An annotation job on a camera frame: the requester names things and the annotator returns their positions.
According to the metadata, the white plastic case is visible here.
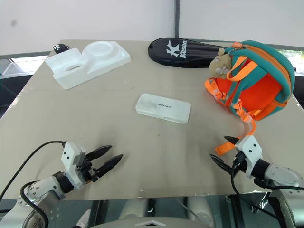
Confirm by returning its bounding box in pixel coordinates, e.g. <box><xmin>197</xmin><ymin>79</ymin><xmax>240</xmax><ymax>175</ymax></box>
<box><xmin>135</xmin><ymin>93</ymin><xmax>192</xmax><ymax>124</ymax></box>

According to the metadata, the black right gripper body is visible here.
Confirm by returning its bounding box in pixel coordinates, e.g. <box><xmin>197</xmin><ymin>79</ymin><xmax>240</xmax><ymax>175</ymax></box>
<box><xmin>233</xmin><ymin>152</ymin><xmax>247</xmax><ymax>172</ymax></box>

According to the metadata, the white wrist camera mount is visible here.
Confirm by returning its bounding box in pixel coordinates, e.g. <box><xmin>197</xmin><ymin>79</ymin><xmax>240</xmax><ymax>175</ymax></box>
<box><xmin>235</xmin><ymin>135</ymin><xmax>264</xmax><ymax>179</ymax></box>
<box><xmin>61</xmin><ymin>142</ymin><xmax>88</xmax><ymax>190</ymax></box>

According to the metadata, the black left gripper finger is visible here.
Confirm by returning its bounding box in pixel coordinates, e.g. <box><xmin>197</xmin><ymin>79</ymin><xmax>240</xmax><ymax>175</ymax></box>
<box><xmin>85</xmin><ymin>145</ymin><xmax>113</xmax><ymax>160</ymax></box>
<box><xmin>96</xmin><ymin>153</ymin><xmax>124</xmax><ymax>179</ymax></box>

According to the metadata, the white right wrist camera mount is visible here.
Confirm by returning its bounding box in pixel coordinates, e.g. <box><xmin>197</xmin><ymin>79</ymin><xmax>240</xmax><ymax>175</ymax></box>
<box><xmin>235</xmin><ymin>135</ymin><xmax>264</xmax><ymax>179</ymax></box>

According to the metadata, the teal and orange backpack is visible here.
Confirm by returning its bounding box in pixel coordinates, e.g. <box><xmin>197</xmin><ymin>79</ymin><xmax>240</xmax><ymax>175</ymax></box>
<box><xmin>204</xmin><ymin>40</ymin><xmax>296</xmax><ymax>156</ymax></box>

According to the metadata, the black Kason racket cover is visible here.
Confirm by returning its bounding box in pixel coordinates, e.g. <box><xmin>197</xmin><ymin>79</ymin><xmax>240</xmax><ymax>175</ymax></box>
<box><xmin>148</xmin><ymin>37</ymin><xmax>238</xmax><ymax>69</ymax></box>

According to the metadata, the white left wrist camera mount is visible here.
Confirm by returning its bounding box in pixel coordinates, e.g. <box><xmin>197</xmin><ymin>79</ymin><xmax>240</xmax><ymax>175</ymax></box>
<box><xmin>61</xmin><ymin>142</ymin><xmax>88</xmax><ymax>190</ymax></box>

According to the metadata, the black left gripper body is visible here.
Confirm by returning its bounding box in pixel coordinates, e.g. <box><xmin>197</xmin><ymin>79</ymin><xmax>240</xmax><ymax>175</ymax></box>
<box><xmin>75</xmin><ymin>152</ymin><xmax>100</xmax><ymax>184</ymax></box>

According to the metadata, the beige plush toy keychain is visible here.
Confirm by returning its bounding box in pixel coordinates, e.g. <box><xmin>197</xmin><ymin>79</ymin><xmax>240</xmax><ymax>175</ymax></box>
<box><xmin>209</xmin><ymin>48</ymin><xmax>231</xmax><ymax>78</ymax></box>

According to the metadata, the silver robot torso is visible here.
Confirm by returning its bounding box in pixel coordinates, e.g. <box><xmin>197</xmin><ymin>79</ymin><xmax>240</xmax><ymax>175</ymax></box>
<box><xmin>76</xmin><ymin>196</ymin><xmax>214</xmax><ymax>228</ymax></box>

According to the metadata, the small black paw-print object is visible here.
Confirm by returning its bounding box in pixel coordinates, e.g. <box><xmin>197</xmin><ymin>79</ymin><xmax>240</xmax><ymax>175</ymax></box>
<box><xmin>52</xmin><ymin>43</ymin><xmax>70</xmax><ymax>53</ymax></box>

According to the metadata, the white foam packaging insert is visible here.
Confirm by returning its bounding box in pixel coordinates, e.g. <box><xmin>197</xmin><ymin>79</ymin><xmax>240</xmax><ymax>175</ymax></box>
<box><xmin>44</xmin><ymin>40</ymin><xmax>133</xmax><ymax>90</ymax></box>

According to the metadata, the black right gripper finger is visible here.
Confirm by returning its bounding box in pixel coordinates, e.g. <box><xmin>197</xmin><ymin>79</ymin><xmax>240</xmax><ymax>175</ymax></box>
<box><xmin>209</xmin><ymin>153</ymin><xmax>235</xmax><ymax>174</ymax></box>
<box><xmin>224</xmin><ymin>136</ymin><xmax>240</xmax><ymax>146</ymax></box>

